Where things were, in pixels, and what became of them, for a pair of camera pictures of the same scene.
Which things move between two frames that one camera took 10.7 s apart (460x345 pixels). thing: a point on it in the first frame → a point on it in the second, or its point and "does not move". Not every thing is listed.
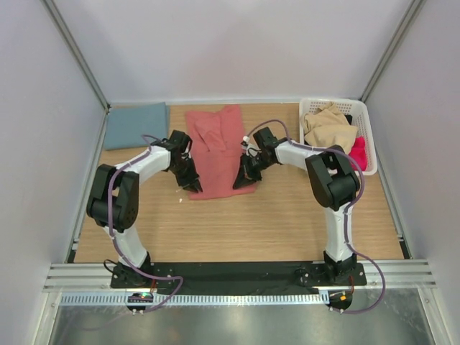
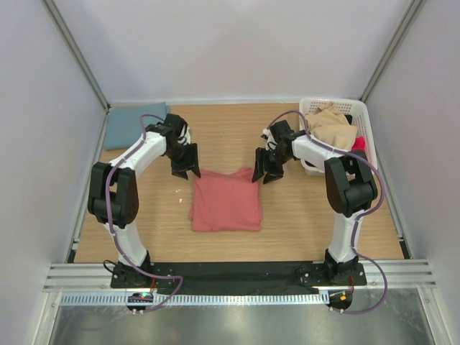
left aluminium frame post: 60,28 does not move
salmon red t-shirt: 216,136 → 226,202
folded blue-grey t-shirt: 126,124 does not move
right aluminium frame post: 404,29 does not move
